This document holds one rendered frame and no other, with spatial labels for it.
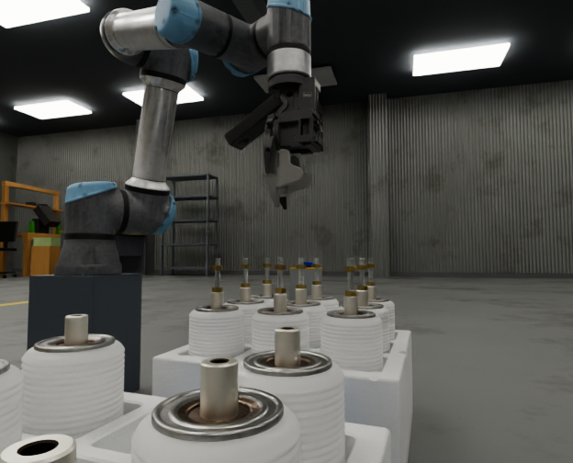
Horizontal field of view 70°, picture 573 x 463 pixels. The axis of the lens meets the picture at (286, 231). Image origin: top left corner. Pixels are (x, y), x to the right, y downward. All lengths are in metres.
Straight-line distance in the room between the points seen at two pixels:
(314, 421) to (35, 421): 0.27
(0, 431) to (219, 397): 0.20
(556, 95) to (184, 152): 6.79
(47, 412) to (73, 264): 0.64
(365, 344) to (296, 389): 0.32
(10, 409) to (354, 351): 0.42
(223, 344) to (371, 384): 0.25
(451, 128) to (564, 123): 1.70
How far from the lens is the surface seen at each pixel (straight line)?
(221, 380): 0.25
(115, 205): 1.11
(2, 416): 0.40
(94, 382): 0.46
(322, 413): 0.34
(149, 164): 1.14
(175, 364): 0.71
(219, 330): 0.70
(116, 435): 0.47
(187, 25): 0.75
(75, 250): 1.09
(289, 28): 0.75
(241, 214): 8.15
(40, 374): 0.47
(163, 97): 1.14
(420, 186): 7.62
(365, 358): 0.64
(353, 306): 0.66
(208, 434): 0.23
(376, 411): 0.61
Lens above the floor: 0.34
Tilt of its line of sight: 4 degrees up
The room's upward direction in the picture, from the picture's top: straight up
